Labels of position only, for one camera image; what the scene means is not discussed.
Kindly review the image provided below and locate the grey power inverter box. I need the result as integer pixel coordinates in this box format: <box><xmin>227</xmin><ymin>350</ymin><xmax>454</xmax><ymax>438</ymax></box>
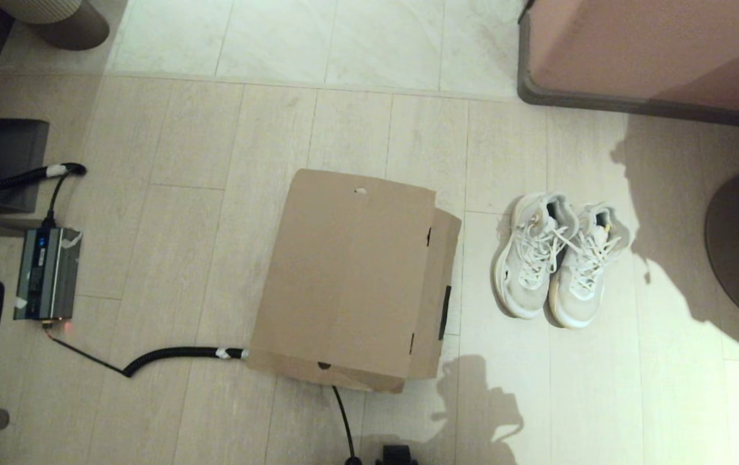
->
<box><xmin>13</xmin><ymin>226</ymin><xmax>83</xmax><ymax>321</ymax></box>

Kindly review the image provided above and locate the black coiled cable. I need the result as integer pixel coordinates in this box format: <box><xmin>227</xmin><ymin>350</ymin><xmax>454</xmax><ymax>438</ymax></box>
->
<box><xmin>43</xmin><ymin>323</ymin><xmax>362</xmax><ymax>465</ymax></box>

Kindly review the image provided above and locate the round ribbed beige stool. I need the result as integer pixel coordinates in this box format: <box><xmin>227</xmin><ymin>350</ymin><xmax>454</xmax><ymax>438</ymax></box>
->
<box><xmin>0</xmin><ymin>0</ymin><xmax>110</xmax><ymax>51</ymax></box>

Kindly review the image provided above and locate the pink furniture with grey base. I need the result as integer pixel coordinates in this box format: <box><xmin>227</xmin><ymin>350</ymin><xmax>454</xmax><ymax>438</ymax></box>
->
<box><xmin>518</xmin><ymin>0</ymin><xmax>739</xmax><ymax>133</ymax></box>

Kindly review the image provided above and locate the brown cardboard shoe box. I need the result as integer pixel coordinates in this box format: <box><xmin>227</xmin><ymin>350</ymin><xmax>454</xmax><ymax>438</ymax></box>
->
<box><xmin>245</xmin><ymin>169</ymin><xmax>463</xmax><ymax>394</ymax></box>

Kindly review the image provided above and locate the white lace-up sneaker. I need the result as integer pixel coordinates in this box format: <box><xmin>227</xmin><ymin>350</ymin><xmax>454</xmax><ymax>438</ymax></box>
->
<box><xmin>548</xmin><ymin>203</ymin><xmax>632</xmax><ymax>329</ymax></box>
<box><xmin>494</xmin><ymin>192</ymin><xmax>578</xmax><ymax>320</ymax></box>

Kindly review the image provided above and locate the black corrugated hose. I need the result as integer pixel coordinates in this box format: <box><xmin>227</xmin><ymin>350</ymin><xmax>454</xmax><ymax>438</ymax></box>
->
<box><xmin>0</xmin><ymin>163</ymin><xmax>87</xmax><ymax>228</ymax></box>

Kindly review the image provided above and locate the grey black robot base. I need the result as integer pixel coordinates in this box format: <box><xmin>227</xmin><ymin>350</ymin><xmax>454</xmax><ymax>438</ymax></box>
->
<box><xmin>376</xmin><ymin>444</ymin><xmax>419</xmax><ymax>465</ymax></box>

